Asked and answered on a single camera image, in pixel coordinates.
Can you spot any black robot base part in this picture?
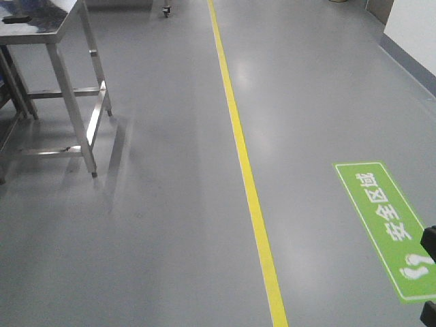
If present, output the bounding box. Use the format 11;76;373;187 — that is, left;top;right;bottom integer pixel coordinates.
419;225;436;327

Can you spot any steel side table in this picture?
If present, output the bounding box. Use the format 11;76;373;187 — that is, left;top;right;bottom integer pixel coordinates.
0;0;113;185

